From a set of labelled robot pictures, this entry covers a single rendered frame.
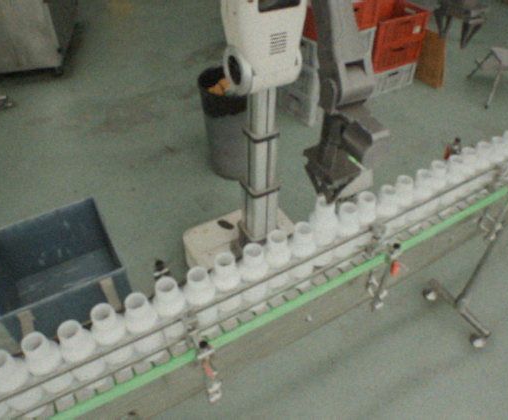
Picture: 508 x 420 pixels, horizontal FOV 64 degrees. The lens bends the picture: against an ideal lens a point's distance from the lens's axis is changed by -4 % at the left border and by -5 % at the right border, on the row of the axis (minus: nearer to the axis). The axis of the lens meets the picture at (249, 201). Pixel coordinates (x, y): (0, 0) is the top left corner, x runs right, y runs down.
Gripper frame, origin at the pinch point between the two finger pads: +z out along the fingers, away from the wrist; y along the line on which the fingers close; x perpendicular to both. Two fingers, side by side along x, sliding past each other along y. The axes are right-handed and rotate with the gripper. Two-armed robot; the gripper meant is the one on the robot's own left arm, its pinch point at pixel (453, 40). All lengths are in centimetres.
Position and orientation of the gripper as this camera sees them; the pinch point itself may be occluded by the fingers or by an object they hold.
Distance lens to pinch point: 116.2
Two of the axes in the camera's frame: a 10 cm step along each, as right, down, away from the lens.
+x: -8.7, 3.4, -3.6
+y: -5.0, -5.8, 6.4
